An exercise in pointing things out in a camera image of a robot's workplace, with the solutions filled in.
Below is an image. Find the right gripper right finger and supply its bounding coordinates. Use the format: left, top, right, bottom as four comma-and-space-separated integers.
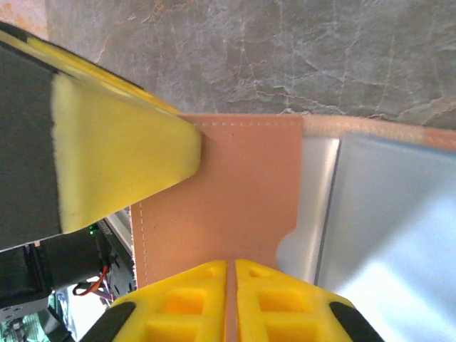
234, 259, 386, 342

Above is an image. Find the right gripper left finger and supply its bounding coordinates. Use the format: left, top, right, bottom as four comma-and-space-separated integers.
80, 259, 229, 342

